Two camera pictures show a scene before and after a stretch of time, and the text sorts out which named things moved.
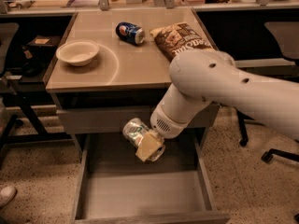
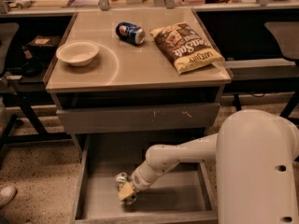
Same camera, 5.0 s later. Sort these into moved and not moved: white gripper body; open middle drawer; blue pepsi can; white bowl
Moved: white gripper body
Not moved: white bowl; blue pepsi can; open middle drawer
